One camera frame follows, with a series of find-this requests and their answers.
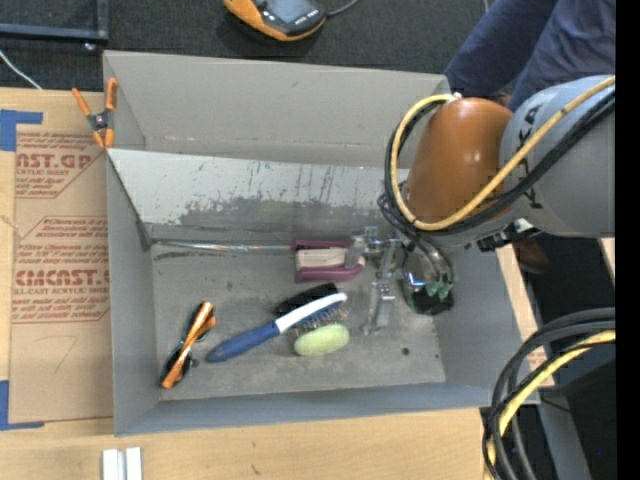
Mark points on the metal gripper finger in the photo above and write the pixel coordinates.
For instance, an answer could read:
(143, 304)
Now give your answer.
(358, 253)
(380, 310)

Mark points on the yellow-green oval sponge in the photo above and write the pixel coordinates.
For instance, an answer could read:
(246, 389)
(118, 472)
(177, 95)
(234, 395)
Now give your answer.
(321, 340)

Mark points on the black oval brush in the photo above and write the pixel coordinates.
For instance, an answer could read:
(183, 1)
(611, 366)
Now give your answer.
(300, 299)

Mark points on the grey metal bin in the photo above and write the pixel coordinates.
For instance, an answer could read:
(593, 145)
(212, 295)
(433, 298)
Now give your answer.
(280, 368)

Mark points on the blue and white hairbrush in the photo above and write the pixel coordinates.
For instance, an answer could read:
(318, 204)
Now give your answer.
(250, 340)

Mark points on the orange and black sunglasses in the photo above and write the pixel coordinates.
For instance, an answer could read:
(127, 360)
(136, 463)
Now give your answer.
(186, 348)

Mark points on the person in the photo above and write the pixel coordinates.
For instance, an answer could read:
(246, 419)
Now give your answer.
(550, 23)

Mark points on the brown cardboard board red print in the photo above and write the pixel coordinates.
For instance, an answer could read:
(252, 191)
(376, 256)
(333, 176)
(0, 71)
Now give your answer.
(60, 348)

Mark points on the black cylinder on white bracket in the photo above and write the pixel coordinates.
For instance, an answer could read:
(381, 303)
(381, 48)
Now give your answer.
(495, 242)

